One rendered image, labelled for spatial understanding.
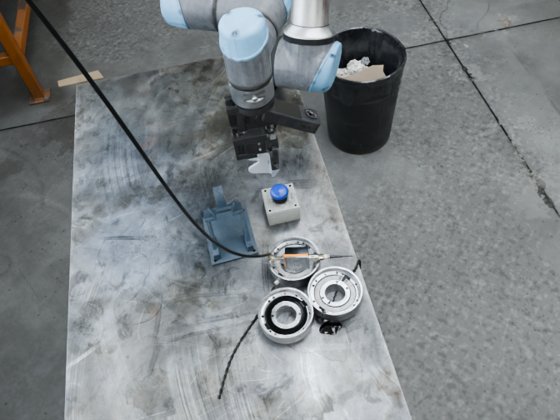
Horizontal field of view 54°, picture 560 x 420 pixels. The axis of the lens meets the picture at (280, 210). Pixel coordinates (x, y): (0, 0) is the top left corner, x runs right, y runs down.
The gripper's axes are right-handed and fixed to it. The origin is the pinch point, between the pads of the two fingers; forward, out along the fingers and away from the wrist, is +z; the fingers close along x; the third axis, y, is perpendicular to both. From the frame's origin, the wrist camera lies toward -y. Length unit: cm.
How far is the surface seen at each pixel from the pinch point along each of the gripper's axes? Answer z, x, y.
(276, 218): 11.8, 3.3, 1.6
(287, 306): 11.5, 24.6, 3.3
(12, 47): 62, -159, 100
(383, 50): 59, -104, -57
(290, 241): 11.1, 10.3, -0.2
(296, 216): 12.5, 3.3, -2.8
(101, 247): 14.0, 0.2, 40.5
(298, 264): 9.4, 17.2, -0.7
